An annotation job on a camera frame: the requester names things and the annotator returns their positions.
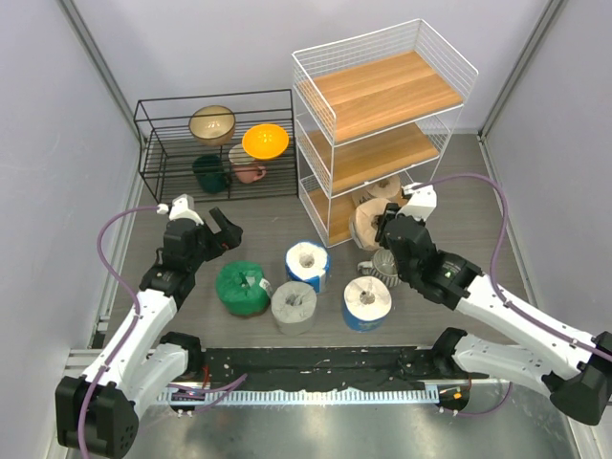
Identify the black wire rack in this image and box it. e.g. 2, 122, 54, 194
133, 89, 298, 203

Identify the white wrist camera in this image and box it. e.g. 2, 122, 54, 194
156, 194, 204, 226
399, 183, 437, 222

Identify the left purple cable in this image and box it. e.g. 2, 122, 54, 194
78, 204, 248, 455

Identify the dark green mug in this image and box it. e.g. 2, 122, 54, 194
192, 154, 230, 194

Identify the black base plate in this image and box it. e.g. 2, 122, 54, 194
188, 346, 470, 392

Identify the white wire three-tier shelf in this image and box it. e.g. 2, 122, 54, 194
292, 18, 479, 247

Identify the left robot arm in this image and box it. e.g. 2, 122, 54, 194
55, 195, 243, 458

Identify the blue paper roll with pictures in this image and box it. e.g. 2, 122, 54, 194
342, 276, 392, 333

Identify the blue white paper roll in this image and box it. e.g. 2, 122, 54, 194
285, 241, 331, 294

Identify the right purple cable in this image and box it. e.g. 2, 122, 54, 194
405, 172, 612, 420

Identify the purple cable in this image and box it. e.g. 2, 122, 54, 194
405, 172, 612, 420
78, 204, 248, 455

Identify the green wrapped paper roll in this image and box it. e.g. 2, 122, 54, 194
215, 261, 272, 317

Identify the orange bowl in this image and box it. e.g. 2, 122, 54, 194
241, 123, 290, 161

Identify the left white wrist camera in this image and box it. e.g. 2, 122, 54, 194
156, 194, 204, 226

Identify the tan glossy bowl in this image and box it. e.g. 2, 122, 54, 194
188, 105, 236, 146

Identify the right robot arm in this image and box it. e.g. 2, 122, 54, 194
376, 203, 611, 426

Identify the grey wrapped paper roll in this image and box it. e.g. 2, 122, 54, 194
271, 281, 317, 336

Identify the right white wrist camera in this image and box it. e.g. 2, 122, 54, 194
399, 183, 437, 222

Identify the grey ribbed mug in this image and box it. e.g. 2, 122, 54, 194
357, 249, 401, 289

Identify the pink mug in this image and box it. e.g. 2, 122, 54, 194
229, 144, 267, 185

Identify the brown paper roll with print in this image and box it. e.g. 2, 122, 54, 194
351, 174, 402, 207

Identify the aluminium front rail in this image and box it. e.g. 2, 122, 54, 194
59, 343, 584, 407

